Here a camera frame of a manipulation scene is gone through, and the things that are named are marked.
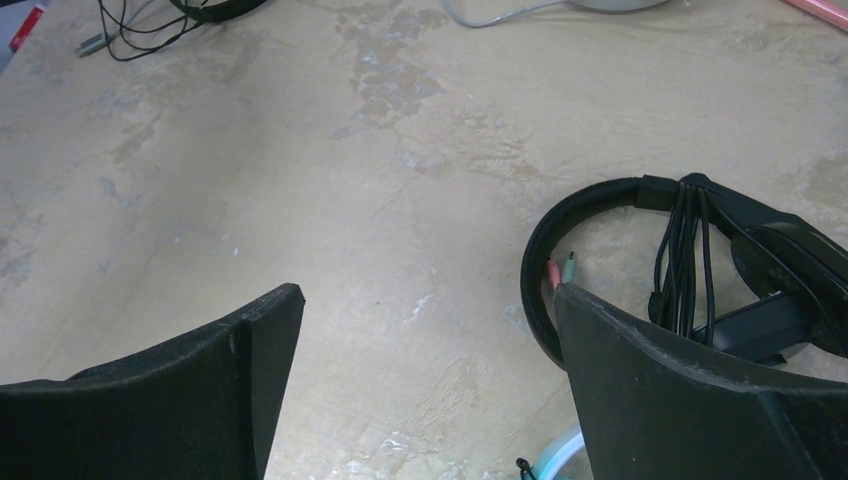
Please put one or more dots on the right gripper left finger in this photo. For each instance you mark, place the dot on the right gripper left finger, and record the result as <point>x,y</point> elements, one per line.
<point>202,405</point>

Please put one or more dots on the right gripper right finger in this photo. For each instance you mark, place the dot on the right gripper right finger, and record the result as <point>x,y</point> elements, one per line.
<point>654,405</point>

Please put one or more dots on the teal cat-ear headphones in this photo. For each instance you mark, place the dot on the teal cat-ear headphones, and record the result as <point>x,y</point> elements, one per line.
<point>554,457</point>

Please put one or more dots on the black headset with microphone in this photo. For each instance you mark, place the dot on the black headset with microphone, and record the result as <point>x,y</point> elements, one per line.
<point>798,274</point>

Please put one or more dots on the black over-ear headphones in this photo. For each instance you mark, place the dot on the black over-ear headphones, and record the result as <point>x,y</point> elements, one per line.
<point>132,30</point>

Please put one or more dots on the white grey headphones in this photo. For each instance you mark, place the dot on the white grey headphones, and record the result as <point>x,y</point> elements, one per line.
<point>617,6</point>

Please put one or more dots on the orange pen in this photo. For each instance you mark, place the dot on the orange pen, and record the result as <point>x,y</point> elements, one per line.
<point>834,12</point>

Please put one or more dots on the red tag on wall edge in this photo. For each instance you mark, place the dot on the red tag on wall edge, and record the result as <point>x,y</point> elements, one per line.
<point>18,20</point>

